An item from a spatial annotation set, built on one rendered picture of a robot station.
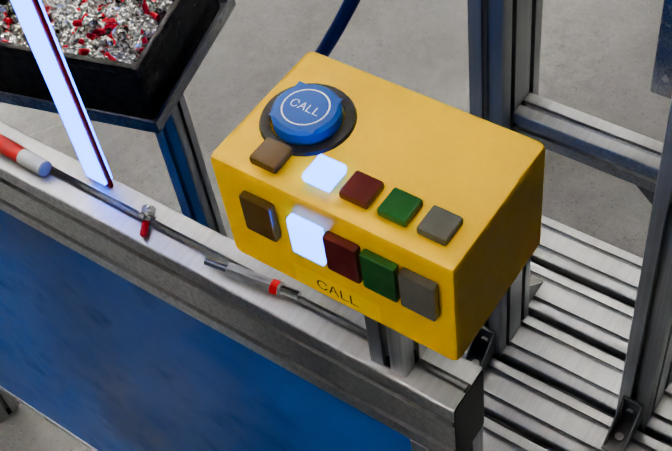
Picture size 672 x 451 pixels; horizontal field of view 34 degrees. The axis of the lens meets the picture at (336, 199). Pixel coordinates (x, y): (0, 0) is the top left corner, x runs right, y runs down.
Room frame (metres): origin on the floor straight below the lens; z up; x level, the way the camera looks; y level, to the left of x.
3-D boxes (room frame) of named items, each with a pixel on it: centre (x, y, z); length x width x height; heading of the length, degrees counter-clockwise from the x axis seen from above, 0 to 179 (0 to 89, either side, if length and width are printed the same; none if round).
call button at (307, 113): (0.44, 0.01, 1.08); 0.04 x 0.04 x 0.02
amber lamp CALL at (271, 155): (0.41, 0.03, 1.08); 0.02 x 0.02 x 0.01; 48
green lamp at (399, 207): (0.36, -0.03, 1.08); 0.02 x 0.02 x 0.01; 48
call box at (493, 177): (0.41, -0.03, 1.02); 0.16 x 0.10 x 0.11; 48
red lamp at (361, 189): (0.38, -0.01, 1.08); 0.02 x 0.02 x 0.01; 48
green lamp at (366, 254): (0.34, -0.02, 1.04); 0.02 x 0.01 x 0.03; 48
